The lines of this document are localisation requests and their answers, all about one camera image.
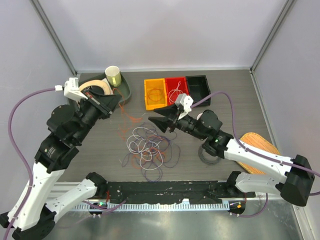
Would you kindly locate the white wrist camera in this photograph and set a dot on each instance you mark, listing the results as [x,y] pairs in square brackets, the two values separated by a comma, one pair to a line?
[71,90]
[183,103]

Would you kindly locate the aluminium corner post left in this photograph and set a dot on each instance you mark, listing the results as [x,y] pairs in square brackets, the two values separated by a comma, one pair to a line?
[53,35]

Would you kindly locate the aluminium corner post right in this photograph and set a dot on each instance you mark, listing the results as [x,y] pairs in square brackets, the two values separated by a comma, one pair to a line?
[284,12]

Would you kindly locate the yellow plastic bin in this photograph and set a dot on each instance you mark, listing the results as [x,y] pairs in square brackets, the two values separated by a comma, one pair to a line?
[155,94]

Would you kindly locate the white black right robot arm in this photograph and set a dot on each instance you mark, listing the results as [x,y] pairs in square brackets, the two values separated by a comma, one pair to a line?
[290,178]

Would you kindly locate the dark green plastic tray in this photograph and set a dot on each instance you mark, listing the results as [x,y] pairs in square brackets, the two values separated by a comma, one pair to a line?
[123,89]

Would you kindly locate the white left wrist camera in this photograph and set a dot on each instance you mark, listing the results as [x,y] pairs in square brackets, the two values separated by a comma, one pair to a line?
[71,90]

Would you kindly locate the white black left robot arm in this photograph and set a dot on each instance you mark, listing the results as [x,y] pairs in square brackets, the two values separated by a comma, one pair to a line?
[33,217]

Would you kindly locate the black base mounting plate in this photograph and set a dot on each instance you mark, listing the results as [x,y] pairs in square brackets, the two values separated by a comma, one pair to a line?
[213,188]

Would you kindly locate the red plastic bin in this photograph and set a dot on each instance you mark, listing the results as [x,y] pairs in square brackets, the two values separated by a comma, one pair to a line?
[174,87]

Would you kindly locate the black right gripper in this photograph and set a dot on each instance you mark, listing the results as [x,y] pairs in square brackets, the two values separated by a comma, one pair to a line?
[169,112]

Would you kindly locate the cream yellow cup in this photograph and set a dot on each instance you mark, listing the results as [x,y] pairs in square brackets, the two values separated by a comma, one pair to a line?
[113,75]

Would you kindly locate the black plastic bin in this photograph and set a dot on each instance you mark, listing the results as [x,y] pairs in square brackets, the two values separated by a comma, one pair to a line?
[198,87]

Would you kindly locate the beige wooden plate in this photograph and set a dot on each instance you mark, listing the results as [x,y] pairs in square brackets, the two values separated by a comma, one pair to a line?
[96,83]

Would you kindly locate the aluminium rail frame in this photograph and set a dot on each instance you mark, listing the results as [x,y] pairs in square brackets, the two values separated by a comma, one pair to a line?
[173,201]

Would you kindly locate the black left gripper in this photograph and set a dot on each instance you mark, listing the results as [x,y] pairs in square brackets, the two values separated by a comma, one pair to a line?
[106,103]

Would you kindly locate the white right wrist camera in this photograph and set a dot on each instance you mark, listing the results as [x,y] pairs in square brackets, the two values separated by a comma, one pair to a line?
[183,103]

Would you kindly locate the aluminium corner post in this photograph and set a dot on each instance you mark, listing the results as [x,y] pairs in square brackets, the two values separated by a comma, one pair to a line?
[284,12]
[53,35]

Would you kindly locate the orange woven mat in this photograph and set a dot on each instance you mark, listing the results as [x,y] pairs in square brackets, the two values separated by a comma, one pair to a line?
[257,141]

